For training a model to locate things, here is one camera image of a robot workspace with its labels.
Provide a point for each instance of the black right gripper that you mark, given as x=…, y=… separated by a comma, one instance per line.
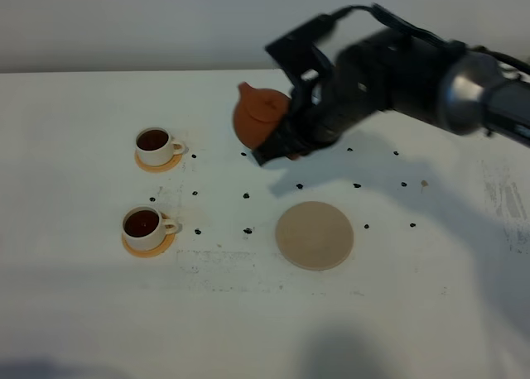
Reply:
x=358, y=85

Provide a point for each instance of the orange coaster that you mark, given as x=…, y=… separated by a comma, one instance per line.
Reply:
x=173, y=162
x=153, y=253

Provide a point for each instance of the white teacup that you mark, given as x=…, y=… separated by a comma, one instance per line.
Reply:
x=155, y=146
x=144, y=228

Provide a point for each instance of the beige round teapot coaster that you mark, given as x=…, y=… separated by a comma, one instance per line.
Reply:
x=314, y=236

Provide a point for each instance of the brown clay teapot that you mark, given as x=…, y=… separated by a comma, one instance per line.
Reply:
x=259, y=111

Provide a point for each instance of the far white teacup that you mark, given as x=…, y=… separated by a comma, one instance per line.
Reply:
x=155, y=146

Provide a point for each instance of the near white teacup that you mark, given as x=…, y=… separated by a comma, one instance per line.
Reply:
x=144, y=228

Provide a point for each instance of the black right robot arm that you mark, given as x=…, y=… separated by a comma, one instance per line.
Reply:
x=450, y=86

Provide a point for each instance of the near orange coaster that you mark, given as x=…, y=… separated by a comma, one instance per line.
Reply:
x=153, y=253

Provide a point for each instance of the far orange coaster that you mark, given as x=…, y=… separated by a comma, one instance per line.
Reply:
x=173, y=162

